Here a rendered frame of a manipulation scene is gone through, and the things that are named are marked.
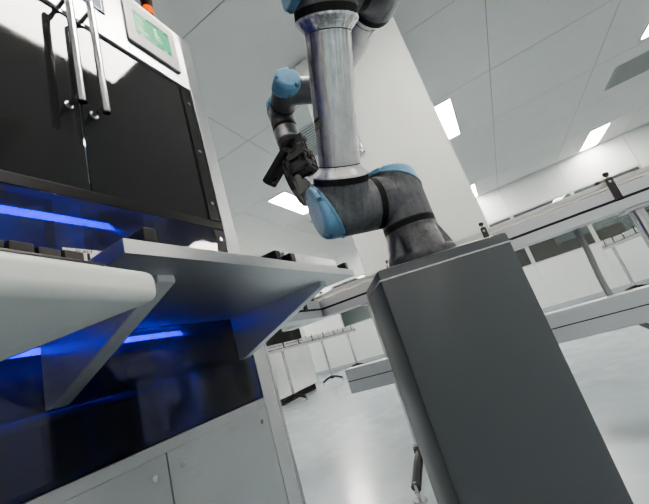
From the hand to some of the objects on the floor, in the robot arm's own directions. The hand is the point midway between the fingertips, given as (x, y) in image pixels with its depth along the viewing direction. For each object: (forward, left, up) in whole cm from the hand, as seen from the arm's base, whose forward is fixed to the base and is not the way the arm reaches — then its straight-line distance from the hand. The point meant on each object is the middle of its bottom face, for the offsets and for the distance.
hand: (301, 203), depth 100 cm
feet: (-22, -88, -110) cm, 142 cm away
